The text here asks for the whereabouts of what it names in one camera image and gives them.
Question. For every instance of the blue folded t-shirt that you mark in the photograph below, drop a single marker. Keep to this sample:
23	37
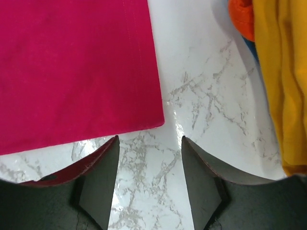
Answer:
251	48

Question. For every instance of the yellow folded t-shirt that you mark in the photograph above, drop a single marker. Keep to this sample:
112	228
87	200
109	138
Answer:
281	42

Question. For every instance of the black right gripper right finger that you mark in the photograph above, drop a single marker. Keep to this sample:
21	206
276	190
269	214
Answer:
223	197

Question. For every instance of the magenta pink t-shirt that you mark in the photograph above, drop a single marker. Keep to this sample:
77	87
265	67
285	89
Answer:
73	70

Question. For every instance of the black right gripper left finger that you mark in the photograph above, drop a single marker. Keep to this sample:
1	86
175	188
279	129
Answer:
78	197

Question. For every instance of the orange folded t-shirt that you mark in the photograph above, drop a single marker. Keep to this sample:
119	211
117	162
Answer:
242	19

